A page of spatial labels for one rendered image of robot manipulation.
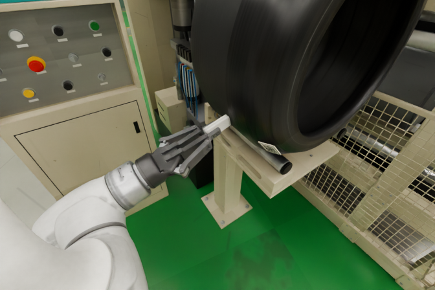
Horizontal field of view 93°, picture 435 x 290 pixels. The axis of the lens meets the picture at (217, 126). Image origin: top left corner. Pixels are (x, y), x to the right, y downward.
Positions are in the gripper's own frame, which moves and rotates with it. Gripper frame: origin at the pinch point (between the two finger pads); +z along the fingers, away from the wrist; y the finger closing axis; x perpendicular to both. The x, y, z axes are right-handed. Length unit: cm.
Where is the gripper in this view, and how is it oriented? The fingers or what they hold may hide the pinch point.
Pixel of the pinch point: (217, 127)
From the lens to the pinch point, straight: 50.7
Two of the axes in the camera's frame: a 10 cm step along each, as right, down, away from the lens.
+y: -5.5, -5.2, 6.5
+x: 2.1, 6.7, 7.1
